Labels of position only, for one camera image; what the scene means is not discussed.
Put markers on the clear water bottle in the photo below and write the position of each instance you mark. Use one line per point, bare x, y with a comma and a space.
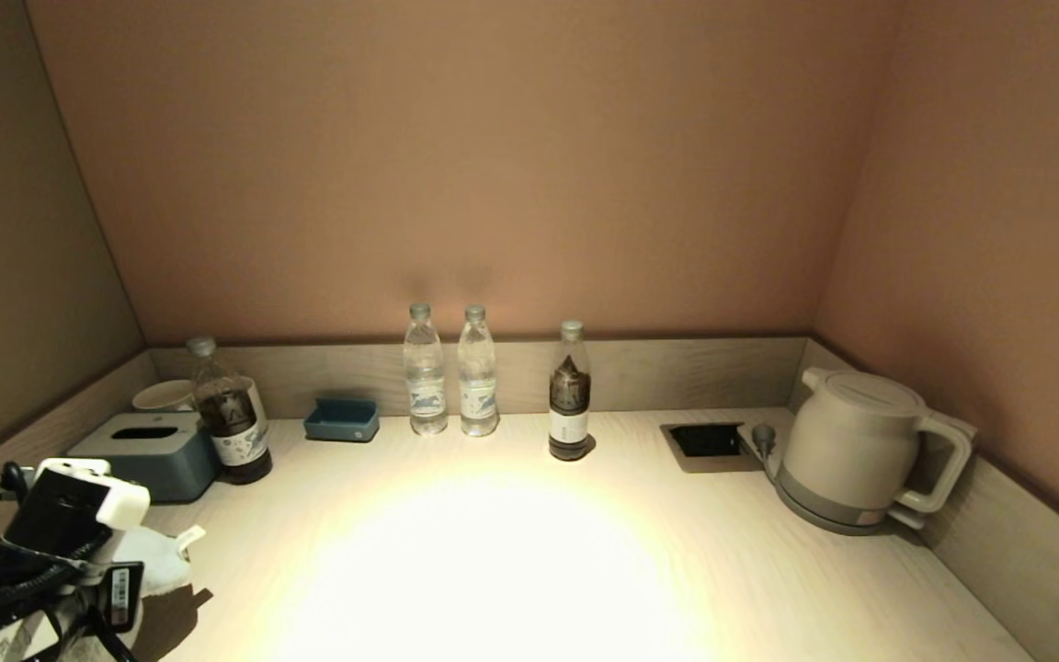
425, 386
477, 386

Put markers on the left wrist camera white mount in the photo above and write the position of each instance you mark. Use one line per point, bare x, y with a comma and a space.
61, 510

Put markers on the light grey-white cleaning cloth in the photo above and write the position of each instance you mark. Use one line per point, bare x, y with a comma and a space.
157, 556

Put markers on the recessed black power socket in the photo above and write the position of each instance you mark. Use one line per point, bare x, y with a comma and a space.
709, 443

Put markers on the white electric kettle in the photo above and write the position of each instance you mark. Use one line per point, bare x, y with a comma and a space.
851, 441

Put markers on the blue-grey tissue box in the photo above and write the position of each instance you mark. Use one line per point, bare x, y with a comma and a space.
171, 460

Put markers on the dark drink bottle blue-print label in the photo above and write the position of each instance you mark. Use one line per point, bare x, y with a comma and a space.
235, 432

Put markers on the grey kettle base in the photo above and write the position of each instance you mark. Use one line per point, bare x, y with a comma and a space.
814, 507

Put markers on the grey kettle power plug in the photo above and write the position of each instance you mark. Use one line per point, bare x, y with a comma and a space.
764, 437

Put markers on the small blue plastic tray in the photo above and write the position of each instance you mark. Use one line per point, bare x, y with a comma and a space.
342, 425

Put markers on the dark drink bottle barcode label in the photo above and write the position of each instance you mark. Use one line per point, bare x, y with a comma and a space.
570, 414

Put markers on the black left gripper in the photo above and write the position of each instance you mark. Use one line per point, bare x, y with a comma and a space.
116, 593

